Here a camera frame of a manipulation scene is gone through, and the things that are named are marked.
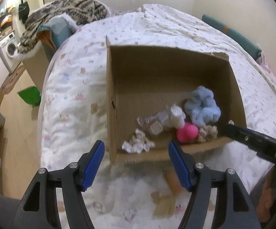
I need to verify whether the cardboard box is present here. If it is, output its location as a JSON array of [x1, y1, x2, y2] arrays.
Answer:
[[106, 35, 247, 164]]

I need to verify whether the teal cushion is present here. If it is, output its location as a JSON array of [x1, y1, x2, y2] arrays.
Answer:
[[38, 18, 77, 50]]

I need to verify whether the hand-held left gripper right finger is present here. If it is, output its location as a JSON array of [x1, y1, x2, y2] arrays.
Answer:
[[169, 139, 263, 229]]

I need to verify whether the black hanging bag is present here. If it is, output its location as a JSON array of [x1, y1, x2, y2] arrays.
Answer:
[[19, 2, 30, 21]]

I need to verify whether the green dustpan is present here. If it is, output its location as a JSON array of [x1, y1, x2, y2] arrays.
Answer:
[[18, 87, 41, 107]]

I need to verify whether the brown paper roll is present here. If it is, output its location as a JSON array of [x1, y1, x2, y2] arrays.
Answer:
[[165, 170, 185, 196]]

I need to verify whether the printed bed quilt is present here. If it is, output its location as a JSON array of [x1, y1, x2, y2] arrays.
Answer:
[[38, 3, 276, 229]]

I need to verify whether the pink ball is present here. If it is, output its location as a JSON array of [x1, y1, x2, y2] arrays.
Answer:
[[176, 122, 199, 144]]

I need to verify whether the tan paper card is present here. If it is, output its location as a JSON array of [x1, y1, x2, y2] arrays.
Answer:
[[153, 194, 177, 217]]

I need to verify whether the person's right hand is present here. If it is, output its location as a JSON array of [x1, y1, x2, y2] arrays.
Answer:
[[257, 169, 276, 223]]

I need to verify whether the white washing machine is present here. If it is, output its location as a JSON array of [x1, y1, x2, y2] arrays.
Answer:
[[0, 30, 21, 73]]

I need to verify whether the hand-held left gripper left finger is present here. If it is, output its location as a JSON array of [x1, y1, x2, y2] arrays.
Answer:
[[12, 140, 105, 229]]

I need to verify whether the clear plastic packet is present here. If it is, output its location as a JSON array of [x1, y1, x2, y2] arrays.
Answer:
[[138, 112, 170, 136]]

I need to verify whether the white sock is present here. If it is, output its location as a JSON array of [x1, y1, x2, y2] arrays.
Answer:
[[170, 104, 186, 128]]

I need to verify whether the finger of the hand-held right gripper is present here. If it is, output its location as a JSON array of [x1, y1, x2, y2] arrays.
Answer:
[[225, 122, 260, 148]]

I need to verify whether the patterned knit blanket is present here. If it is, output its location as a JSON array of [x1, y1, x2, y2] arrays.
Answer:
[[17, 0, 110, 58]]

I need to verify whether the beige lace scrunchie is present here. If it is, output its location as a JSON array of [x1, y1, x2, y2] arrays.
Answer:
[[196, 125, 218, 144]]

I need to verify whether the blue fluffy scrunchie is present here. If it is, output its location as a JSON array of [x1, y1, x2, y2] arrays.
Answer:
[[184, 86, 221, 126]]

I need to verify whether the tan storage box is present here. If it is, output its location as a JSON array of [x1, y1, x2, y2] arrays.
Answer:
[[23, 45, 55, 91]]

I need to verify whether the white lace scrunchie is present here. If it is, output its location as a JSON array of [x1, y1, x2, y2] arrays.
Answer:
[[122, 129, 156, 153]]

